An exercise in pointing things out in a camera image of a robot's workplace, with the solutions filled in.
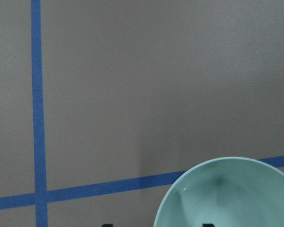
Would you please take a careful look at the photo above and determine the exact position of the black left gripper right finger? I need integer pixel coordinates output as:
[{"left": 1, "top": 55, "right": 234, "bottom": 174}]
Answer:
[{"left": 202, "top": 223, "right": 214, "bottom": 227}]

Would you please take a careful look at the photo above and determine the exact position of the mint green bowl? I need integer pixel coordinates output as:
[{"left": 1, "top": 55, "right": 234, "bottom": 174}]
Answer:
[{"left": 154, "top": 157, "right": 284, "bottom": 227}]

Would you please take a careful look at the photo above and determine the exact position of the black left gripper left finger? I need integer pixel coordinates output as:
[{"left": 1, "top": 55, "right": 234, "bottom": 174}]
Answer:
[{"left": 101, "top": 224, "right": 113, "bottom": 227}]

